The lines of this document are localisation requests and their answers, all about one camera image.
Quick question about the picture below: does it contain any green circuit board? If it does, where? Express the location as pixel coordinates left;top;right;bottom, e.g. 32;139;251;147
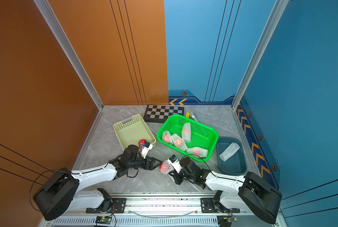
94;216;113;227

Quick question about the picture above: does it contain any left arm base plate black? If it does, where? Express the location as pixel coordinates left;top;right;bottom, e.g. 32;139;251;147
86;188;126;214

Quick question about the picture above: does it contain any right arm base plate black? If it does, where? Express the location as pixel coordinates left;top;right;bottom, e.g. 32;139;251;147
200;191;240;214

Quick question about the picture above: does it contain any grey cylinder yellow tip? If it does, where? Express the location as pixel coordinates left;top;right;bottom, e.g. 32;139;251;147
185;112;199;122

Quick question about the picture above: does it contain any pale green plastic basket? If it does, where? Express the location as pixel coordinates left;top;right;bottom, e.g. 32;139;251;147
113;114;156;150

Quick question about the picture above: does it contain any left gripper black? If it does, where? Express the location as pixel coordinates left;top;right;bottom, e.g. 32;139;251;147
128;155;163;171

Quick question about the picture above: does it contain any aluminium front rail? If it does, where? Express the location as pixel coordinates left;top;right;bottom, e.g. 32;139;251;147
39;194;269;227

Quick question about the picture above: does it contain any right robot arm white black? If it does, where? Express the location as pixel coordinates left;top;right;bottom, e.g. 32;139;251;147
160;155;282;224

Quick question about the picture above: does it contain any small right circuit board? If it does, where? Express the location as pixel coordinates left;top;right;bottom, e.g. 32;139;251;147
217;216;238;227

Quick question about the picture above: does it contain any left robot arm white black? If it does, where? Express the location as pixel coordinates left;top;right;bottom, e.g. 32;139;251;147
33;142;162;221

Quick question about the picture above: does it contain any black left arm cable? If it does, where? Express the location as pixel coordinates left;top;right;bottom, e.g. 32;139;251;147
28;160;121;212

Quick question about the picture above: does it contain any bright green plastic basket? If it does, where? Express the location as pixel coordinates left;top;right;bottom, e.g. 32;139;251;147
157;114;219;162

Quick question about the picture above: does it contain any aluminium corner post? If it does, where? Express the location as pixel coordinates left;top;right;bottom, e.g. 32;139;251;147
34;0;104;111
231;0;289;111

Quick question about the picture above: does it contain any dark teal plastic tray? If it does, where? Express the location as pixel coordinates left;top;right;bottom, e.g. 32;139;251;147
216;137;247;176

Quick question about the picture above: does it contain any bare red apple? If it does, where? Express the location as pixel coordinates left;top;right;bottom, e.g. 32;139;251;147
138;140;147;148

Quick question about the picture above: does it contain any right aluminium corner post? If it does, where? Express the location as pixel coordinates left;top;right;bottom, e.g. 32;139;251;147
231;0;289;111

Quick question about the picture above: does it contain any white foam net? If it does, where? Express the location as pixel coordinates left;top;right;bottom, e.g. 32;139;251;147
219;142;240;162

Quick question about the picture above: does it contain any black white checkerboard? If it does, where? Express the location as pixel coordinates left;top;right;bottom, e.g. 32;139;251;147
143;105;185;123

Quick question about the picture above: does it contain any left aluminium corner post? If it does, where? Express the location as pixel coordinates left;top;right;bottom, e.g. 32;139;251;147
34;0;104;111

